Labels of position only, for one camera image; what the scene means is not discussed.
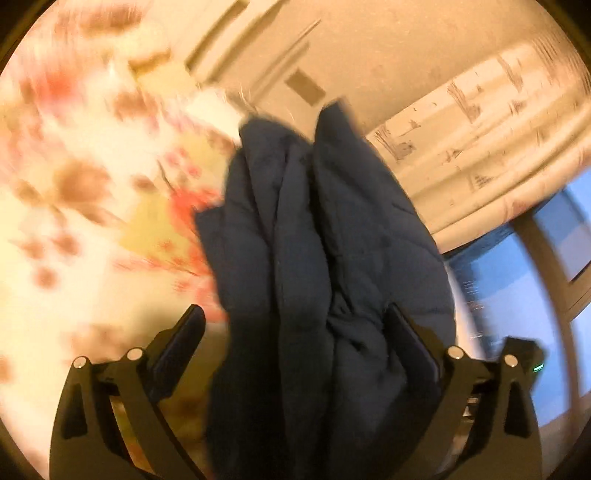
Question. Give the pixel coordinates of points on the navy blue puffer jacket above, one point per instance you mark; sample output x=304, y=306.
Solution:
x=323, y=240

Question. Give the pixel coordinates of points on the white wooden bed headboard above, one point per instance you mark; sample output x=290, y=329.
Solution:
x=231, y=46

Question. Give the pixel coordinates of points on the boat print curtain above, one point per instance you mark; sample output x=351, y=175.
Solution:
x=485, y=152

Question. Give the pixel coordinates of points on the dark framed window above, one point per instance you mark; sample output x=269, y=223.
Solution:
x=521, y=286

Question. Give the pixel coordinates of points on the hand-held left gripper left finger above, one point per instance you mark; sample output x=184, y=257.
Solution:
x=180, y=346

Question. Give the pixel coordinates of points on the floral bed sheet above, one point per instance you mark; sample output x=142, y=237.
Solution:
x=92, y=184

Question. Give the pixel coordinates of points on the gold wall socket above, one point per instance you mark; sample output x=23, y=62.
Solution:
x=304, y=86

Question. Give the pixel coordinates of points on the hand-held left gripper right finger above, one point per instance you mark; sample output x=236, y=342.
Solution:
x=418, y=346

